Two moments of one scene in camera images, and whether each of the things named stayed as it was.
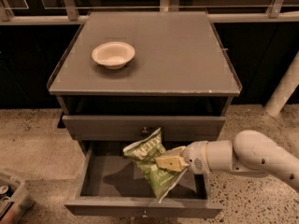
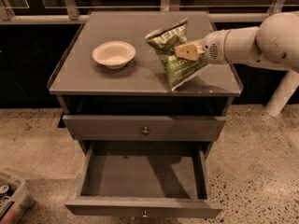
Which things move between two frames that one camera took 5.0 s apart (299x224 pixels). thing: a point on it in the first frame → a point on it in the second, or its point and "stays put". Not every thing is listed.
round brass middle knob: [145, 214] stays put
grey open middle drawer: [110, 187] stays put
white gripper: [194, 157] → [211, 49]
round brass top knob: [145, 132] stays put
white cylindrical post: [284, 90] stays put
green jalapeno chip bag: [144, 152] → [179, 68]
